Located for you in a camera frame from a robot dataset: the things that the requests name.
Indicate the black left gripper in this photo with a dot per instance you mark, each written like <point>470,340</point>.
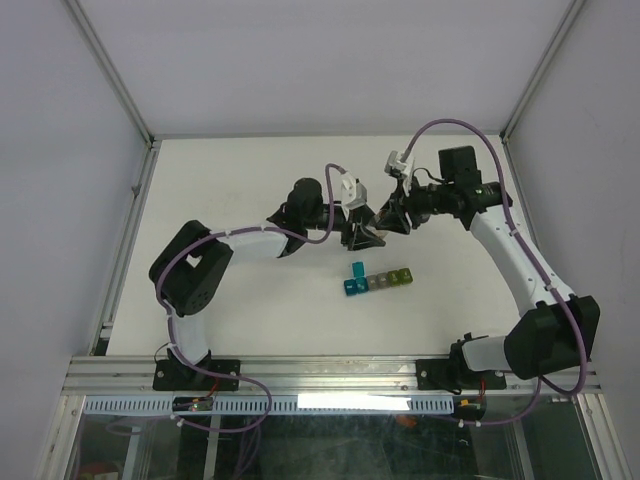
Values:
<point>362,237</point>

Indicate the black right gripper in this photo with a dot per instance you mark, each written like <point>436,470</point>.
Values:
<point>393,213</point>

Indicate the multicolour weekly pill organizer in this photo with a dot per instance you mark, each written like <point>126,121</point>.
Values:
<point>363,282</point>

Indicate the clear pill bottle with capsules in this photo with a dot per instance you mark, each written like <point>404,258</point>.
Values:
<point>378,233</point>

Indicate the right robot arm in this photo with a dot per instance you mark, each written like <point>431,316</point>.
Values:
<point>554,336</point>

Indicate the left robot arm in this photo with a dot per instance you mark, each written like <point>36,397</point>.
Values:
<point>189,270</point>

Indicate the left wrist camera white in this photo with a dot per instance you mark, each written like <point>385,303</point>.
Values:
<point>353,193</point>

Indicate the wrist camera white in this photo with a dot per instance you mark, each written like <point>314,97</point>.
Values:
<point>353,193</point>
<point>400,165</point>

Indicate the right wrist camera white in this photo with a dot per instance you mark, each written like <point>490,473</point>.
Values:
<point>400,165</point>

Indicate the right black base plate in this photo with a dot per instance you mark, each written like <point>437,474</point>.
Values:
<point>445,374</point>

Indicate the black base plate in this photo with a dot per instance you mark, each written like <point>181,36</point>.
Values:
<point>172,375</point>
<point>445,374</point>

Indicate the left aluminium frame post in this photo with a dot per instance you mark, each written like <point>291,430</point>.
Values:
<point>103,60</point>

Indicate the aluminium frame post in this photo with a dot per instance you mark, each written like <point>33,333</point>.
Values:
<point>552,48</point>
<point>103,60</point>

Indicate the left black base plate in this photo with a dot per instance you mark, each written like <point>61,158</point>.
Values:
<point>172,375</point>

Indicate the right aluminium frame post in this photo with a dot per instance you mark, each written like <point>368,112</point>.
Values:
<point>552,48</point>

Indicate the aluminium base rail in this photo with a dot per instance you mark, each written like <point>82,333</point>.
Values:
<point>113,375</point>

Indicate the grey slotted cable duct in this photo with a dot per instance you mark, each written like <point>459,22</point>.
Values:
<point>282,405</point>

